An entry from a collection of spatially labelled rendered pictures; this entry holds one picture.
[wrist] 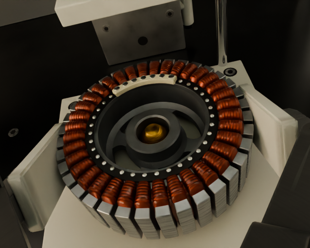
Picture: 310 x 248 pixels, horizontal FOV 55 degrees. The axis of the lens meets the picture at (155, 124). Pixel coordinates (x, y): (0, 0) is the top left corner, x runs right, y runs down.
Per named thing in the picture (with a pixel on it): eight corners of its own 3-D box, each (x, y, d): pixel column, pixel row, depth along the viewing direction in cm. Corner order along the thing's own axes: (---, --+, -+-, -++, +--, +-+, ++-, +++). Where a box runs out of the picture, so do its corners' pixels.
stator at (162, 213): (279, 221, 15) (291, 187, 13) (71, 259, 16) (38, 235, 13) (222, 79, 23) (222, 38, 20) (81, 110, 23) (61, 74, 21)
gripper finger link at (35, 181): (44, 231, 14) (29, 234, 14) (78, 162, 20) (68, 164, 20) (20, 175, 13) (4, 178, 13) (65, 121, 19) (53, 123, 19)
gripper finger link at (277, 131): (279, 123, 12) (298, 119, 12) (236, 84, 19) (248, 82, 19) (285, 186, 13) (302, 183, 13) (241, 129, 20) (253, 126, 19)
